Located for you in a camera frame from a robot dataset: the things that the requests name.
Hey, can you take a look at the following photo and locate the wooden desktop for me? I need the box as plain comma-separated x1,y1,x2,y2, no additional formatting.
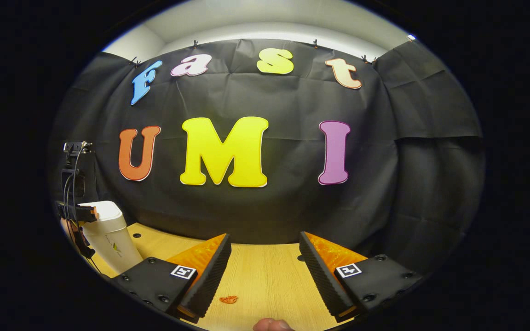
81,223,369,331

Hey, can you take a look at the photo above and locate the black cable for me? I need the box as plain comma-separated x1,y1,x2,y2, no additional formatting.
63,149,84,221

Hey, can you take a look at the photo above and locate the white desktop garbage bin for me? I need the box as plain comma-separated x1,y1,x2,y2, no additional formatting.
78,201,144,275

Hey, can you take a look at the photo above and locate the black backdrop cloth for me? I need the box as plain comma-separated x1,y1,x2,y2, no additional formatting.
48,38,486,276

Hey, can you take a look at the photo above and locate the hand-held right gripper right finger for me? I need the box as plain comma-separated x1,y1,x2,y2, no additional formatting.
299,231,432,323

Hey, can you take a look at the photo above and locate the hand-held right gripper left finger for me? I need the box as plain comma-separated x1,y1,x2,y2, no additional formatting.
108,233,232,324

